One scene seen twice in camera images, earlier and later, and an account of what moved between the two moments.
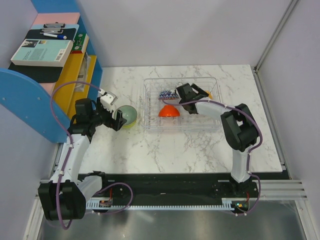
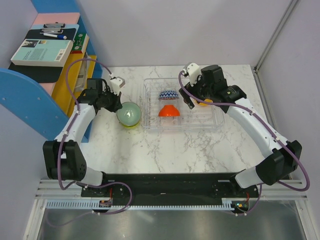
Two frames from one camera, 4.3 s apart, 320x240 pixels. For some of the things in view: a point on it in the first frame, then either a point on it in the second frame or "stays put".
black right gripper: [202, 92] -> [192, 89]
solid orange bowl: [169, 111] stays put
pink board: [47, 18] stays put
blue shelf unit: [30, 102] stays put
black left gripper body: [103, 116] -> [110, 100]
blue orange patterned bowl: [171, 96] stays put
